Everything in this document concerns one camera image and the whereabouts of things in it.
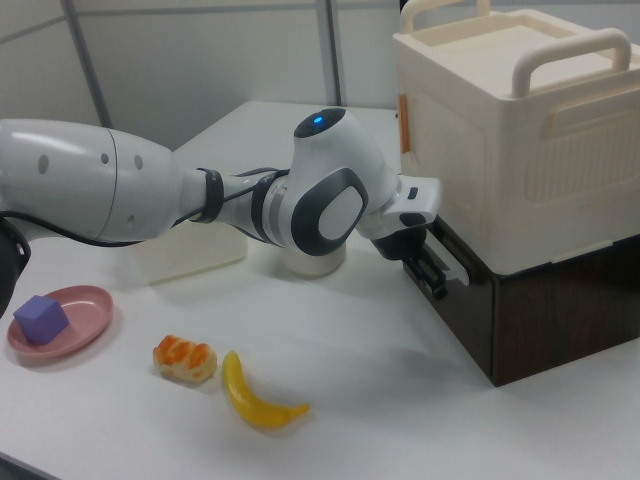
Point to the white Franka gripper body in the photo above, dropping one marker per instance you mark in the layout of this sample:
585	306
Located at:
417	197

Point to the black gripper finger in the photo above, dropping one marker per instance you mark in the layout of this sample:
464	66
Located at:
400	242
427	277

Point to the wooden drawer with dark front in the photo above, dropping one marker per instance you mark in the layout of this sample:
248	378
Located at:
465	335

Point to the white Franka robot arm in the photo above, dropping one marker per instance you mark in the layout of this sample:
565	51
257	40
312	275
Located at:
75	185

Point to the small white lidded trash can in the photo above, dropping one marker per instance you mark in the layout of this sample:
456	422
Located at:
315	265

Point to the dark brown wooden cabinet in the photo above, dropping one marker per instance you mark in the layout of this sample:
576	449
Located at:
565	310

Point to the cream open plastic container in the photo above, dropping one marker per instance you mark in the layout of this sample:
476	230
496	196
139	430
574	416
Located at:
190	255

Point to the yellow banana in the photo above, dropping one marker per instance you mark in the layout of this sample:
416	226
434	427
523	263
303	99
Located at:
250	400

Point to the orange glazed bread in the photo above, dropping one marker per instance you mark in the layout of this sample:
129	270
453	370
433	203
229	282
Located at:
185	357

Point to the pink plate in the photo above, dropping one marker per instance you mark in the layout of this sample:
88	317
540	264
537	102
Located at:
85	315

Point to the purple cube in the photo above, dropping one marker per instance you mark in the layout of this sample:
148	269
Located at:
40	320

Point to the black rounded mount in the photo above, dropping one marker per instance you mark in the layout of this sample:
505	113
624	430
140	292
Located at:
10	265

